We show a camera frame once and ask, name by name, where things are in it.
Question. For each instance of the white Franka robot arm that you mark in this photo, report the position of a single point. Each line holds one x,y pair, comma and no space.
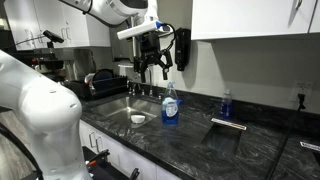
43,110

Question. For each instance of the small blue soap bottle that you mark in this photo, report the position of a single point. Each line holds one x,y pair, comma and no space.
226,106

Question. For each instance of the chrome gooseneck faucet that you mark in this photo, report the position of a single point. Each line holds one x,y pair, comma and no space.
150,83

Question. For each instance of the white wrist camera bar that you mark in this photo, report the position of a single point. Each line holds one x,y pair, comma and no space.
140,29

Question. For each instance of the black clamp with orange tip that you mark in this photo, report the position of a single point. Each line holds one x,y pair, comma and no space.
98,157

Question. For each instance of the base cabinet fronts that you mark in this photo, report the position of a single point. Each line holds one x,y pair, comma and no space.
126,156

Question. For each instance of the large blue dish soap bottle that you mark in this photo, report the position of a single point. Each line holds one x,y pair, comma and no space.
170,110

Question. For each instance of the black wall soap dispenser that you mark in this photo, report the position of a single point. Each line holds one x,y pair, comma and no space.
182,50

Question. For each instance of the stainless steel sink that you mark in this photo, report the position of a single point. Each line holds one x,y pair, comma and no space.
120,108

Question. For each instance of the countertop waste chute opening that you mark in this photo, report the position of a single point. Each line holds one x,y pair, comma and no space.
221,136
313,150

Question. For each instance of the dark round plate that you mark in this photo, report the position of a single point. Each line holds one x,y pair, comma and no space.
103,75

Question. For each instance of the black dish rack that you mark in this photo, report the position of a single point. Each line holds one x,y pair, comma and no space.
106,86

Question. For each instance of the black camera on stand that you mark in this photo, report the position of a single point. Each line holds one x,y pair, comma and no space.
53,36

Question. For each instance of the white wall outlet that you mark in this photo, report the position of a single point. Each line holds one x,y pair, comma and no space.
301,89

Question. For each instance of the white paper towel sheet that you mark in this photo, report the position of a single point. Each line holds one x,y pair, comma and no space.
125,66

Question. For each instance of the small white bowl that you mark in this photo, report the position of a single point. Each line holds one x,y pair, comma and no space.
138,118

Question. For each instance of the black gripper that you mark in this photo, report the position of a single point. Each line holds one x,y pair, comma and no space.
150,45

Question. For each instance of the small chrome side tap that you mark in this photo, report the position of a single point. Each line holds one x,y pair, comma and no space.
128,87

